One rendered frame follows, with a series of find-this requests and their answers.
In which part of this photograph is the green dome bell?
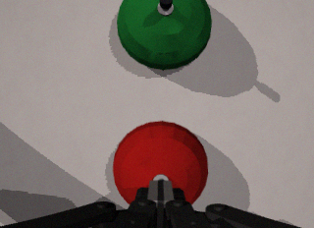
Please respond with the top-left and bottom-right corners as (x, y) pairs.
(117, 0), (212, 71)

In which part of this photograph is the red dome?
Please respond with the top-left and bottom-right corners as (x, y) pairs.
(113, 121), (208, 204)

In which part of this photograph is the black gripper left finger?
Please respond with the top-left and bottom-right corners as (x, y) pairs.
(0, 180), (161, 228)

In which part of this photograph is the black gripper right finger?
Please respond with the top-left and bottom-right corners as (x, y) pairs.
(160, 181), (301, 228)

